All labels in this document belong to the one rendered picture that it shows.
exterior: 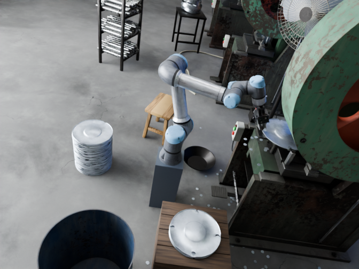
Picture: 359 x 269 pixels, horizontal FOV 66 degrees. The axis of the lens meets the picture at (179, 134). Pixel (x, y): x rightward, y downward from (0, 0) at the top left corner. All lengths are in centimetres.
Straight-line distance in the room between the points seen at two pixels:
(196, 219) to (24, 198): 123
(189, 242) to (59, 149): 143
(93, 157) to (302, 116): 153
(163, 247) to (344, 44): 121
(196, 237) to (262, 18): 202
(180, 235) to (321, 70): 107
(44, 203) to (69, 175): 28
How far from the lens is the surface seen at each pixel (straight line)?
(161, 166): 177
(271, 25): 285
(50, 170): 238
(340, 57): 104
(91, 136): 211
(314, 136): 120
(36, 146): 260
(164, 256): 155
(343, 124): 131
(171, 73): 148
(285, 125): 186
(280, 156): 174
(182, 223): 163
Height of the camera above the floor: 173
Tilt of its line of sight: 39 degrees down
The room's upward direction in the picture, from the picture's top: 12 degrees clockwise
